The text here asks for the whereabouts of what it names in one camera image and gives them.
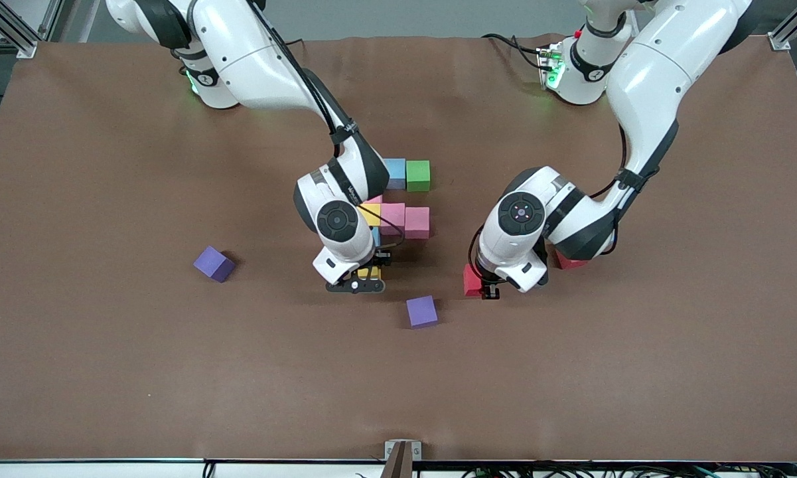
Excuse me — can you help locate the purple foam cube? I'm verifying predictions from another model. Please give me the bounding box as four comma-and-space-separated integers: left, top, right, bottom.
406, 295, 439, 329
193, 246, 236, 284

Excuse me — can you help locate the green foam cube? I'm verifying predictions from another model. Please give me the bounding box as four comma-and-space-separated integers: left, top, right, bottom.
406, 160, 431, 193

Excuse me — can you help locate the brown table mat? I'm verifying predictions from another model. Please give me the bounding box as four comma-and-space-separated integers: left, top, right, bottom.
0, 33, 797, 463

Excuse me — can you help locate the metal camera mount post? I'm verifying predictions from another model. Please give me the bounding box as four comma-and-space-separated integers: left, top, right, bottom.
384, 439, 423, 478

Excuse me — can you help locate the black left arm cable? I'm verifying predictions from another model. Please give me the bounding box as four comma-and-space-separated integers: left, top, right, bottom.
468, 119, 638, 279

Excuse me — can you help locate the tangled black cable bundle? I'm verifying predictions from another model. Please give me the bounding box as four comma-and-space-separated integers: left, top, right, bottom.
461, 463, 797, 478

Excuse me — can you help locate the black base cable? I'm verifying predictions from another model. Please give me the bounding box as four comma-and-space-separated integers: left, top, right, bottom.
481, 32, 546, 70

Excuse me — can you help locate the white table front rail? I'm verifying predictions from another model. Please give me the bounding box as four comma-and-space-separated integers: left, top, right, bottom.
0, 459, 797, 478

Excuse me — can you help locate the aluminium frame post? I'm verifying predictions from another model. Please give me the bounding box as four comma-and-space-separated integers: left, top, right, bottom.
0, 0, 64, 59
766, 0, 797, 52

